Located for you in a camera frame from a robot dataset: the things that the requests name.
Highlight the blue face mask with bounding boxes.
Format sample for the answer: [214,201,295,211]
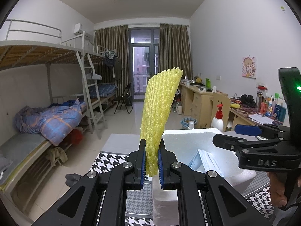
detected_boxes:
[188,149,225,178]

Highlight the houndstooth table mat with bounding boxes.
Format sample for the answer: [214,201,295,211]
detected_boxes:
[89,152,274,226]

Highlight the red cloth bundle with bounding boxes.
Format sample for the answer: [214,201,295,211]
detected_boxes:
[68,129,83,144]

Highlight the olive window curtain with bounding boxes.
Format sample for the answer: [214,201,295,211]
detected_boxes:
[94,25,129,95]
[159,24,193,80]

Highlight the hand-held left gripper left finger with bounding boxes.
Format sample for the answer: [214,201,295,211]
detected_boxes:
[32,138,147,226]

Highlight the olive cloth bundle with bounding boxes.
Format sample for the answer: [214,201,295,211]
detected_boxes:
[45,147,68,167]

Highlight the person's right hand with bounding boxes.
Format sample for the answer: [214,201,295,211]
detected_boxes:
[267,171,288,208]

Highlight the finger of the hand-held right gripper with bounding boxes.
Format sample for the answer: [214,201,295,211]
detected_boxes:
[234,124,292,140]
[212,134,290,157]

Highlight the cluster of toiletry bottles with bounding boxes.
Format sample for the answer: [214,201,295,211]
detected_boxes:
[260,93,288,120]

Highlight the glass balcony door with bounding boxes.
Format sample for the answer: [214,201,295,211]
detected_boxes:
[128,27,161,103]

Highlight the white pump bottle red cap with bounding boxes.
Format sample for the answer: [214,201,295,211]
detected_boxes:
[210,104,224,132]

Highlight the pink cartoon wall poster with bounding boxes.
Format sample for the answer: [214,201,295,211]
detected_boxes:
[242,56,257,79]

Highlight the glass jar with red lid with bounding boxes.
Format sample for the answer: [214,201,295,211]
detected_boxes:
[256,85,267,110]

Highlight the blue plaid quilt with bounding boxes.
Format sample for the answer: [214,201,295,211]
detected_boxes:
[13,99,83,146]

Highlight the blue lined trash bin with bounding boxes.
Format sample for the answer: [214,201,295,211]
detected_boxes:
[181,117,197,130]

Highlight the wooden chair with smiley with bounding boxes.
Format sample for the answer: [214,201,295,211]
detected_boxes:
[209,92,231,131]

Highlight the black headphones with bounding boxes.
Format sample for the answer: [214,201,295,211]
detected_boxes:
[240,94,257,105]

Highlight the large white metal bunk bed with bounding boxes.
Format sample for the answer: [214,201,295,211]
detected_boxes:
[0,19,105,193]

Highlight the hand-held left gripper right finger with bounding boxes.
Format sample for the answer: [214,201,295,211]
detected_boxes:
[157,138,271,226]

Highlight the white printed papers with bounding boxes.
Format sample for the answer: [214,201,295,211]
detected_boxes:
[248,113,274,125]

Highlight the small white metal bunk bed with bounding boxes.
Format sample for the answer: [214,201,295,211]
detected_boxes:
[83,44,118,113]

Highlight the light wooden desk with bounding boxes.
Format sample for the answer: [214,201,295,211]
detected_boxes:
[180,82,228,129]

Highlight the white air conditioner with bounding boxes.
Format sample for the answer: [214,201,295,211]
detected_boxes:
[73,24,93,38]

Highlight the dark hanging clothes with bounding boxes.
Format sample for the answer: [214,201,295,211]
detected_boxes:
[103,55,123,79]

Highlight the yellow foam net sleeve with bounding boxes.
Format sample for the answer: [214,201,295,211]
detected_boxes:
[139,67,183,176]

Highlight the black folding chair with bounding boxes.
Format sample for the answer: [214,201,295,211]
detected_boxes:
[114,83,133,115]

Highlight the white foam box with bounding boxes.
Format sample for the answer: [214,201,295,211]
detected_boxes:
[152,128,257,220]

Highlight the white clothes hanger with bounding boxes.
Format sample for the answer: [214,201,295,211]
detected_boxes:
[85,67,103,80]

